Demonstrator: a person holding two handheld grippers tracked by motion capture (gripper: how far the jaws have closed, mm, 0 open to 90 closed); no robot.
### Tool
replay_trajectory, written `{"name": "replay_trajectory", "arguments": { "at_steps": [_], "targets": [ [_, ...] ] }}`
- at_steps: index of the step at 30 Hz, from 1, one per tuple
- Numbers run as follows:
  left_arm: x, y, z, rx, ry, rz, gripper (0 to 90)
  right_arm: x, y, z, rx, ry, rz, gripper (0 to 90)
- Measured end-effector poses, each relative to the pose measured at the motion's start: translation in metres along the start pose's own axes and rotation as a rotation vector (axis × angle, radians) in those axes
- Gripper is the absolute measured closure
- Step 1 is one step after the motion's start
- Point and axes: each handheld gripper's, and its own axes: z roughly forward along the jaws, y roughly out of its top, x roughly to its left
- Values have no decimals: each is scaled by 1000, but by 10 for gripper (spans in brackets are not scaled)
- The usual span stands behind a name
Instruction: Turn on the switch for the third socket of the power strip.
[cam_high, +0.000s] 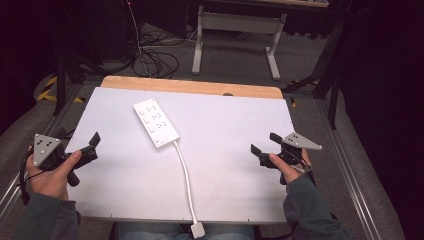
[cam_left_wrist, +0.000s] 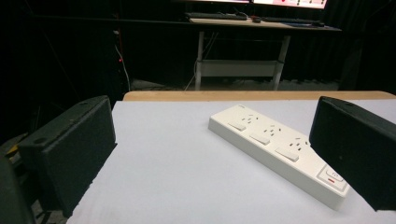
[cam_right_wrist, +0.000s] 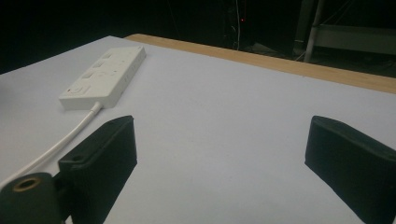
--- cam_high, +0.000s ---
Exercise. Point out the yellow black floor tape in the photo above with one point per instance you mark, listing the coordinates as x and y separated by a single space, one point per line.
47 90

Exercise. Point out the white power strip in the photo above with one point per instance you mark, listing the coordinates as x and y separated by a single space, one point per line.
156 122

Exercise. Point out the aluminium frame rail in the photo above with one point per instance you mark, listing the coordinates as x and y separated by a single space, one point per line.
20 180
350 173

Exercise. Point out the white power plug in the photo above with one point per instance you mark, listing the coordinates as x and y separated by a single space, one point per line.
197 230

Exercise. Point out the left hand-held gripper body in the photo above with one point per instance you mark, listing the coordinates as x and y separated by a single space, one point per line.
43 148

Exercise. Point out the black tripod stand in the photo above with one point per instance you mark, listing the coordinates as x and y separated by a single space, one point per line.
66 66
328 76

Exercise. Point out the person's legs in jeans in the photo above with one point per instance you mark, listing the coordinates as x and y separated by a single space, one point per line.
160 232

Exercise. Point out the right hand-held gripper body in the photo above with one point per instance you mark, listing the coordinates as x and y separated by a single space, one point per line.
301 141

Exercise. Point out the person's right hand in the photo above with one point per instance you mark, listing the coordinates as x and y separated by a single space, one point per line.
290 170

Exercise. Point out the white metal frame table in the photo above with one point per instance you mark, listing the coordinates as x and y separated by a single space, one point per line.
238 21

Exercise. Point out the person's left hand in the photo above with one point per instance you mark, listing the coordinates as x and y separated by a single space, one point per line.
50 181

